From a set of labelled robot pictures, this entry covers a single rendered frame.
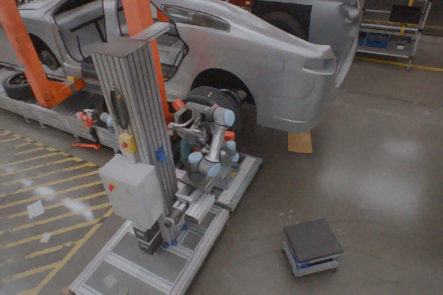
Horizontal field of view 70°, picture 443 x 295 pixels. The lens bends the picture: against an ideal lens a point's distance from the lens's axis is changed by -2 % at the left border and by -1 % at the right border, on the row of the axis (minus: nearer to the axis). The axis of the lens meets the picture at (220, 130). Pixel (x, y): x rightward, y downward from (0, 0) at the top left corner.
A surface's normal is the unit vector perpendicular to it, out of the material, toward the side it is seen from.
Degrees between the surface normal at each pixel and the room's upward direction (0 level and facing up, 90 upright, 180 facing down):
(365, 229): 0
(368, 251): 0
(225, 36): 78
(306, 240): 0
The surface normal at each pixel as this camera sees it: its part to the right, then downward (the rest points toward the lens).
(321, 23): -0.46, 0.56
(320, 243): -0.05, -0.79
